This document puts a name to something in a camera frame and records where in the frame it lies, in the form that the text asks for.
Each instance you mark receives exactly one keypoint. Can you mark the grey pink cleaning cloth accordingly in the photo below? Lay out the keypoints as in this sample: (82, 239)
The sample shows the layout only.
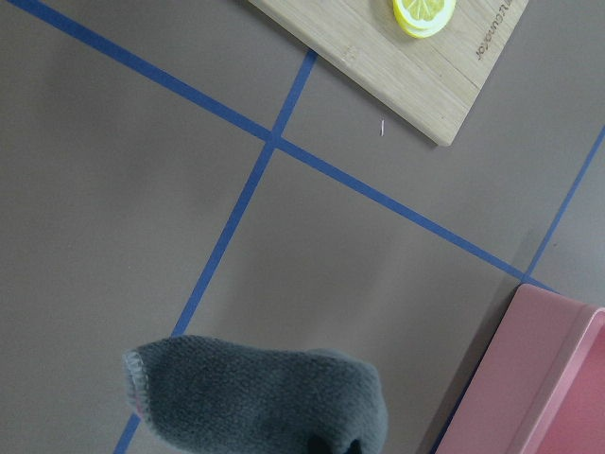
(205, 395)

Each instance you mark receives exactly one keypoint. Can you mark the bamboo cutting board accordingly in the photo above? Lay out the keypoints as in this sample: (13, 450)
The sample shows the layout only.
(432, 83)

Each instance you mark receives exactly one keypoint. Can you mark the yellow lemon slice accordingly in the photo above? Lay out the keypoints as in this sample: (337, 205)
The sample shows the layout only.
(423, 18)

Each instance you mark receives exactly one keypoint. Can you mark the pink plastic bin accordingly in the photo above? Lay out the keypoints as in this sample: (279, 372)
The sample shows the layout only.
(539, 388)

